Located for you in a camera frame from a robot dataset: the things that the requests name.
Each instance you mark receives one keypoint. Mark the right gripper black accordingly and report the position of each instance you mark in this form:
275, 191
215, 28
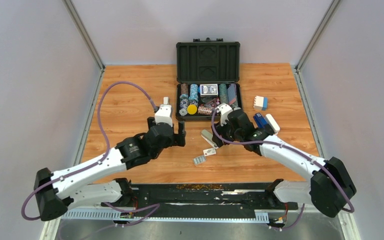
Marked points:
220, 129

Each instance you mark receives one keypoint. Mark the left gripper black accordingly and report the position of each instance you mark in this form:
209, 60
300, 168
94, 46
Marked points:
179, 139

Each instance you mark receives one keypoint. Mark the small white stapler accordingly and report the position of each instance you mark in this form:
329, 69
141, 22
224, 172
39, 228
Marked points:
166, 100

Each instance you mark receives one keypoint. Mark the grey green white stapler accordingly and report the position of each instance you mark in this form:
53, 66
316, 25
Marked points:
208, 136

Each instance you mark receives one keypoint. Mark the grey staple strip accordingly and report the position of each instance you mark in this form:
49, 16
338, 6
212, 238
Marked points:
199, 160

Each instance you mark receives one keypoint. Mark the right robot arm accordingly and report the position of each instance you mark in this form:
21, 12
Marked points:
328, 186

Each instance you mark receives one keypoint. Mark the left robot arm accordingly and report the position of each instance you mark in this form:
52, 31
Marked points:
57, 192

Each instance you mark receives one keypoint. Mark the blue stapler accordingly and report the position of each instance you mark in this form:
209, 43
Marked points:
260, 120

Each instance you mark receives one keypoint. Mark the yellow dealer chip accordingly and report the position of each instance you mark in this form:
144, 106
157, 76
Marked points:
192, 109

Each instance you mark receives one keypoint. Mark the white blue toy block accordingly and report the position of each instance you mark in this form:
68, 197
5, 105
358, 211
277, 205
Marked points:
260, 103

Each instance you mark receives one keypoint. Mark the blue playing card deck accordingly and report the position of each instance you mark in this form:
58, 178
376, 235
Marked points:
209, 90

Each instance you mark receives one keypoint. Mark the black poker chip case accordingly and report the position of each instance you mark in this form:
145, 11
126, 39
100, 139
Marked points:
206, 62

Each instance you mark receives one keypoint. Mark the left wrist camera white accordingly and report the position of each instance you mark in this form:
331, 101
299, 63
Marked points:
164, 115

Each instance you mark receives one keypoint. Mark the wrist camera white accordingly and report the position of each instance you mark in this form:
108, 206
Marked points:
164, 115
224, 110

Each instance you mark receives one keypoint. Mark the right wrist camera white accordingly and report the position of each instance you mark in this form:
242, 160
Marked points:
224, 110

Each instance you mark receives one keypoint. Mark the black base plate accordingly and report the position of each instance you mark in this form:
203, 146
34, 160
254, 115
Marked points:
203, 200

